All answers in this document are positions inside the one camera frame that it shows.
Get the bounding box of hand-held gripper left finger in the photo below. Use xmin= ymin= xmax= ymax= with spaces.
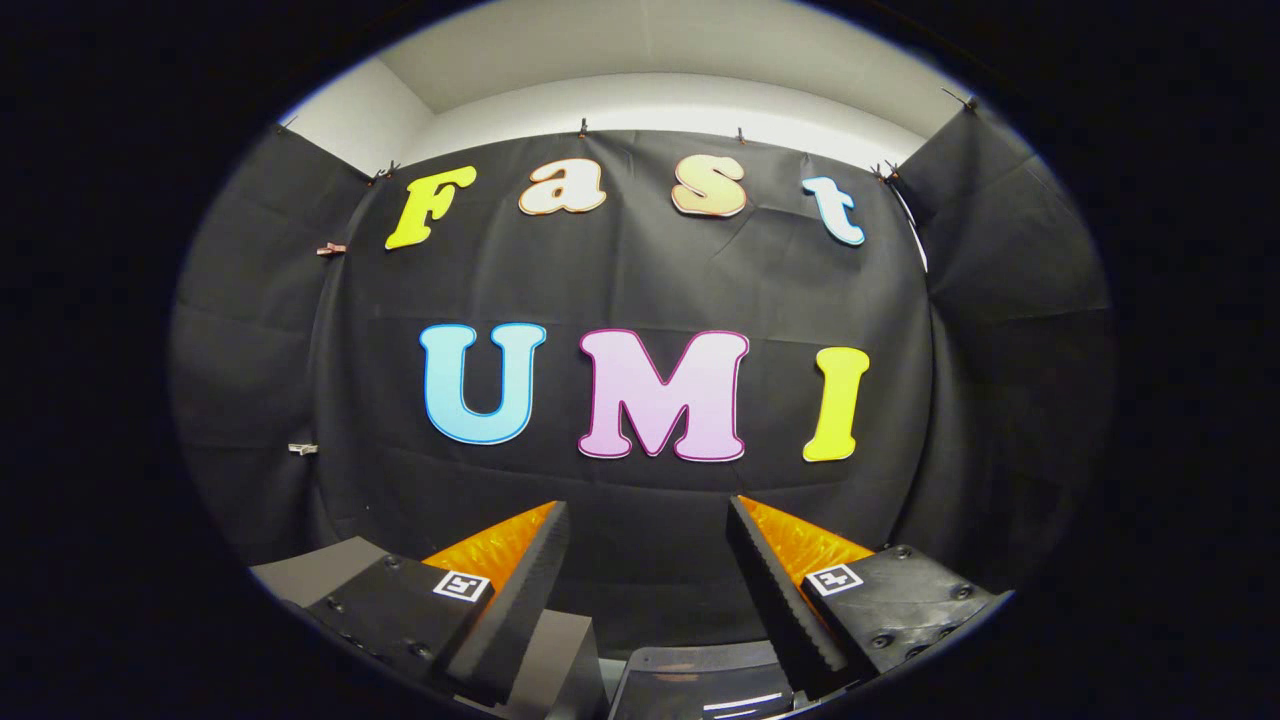
xmin=305 ymin=500 xmax=571 ymax=707

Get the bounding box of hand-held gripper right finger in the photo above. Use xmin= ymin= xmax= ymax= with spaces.
xmin=725 ymin=494 xmax=1003 ymax=701

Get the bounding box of small grey washing machine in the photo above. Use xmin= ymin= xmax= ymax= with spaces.
xmin=608 ymin=640 xmax=803 ymax=720

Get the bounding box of black backdrop cloth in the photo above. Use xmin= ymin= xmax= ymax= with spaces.
xmin=168 ymin=95 xmax=1116 ymax=651

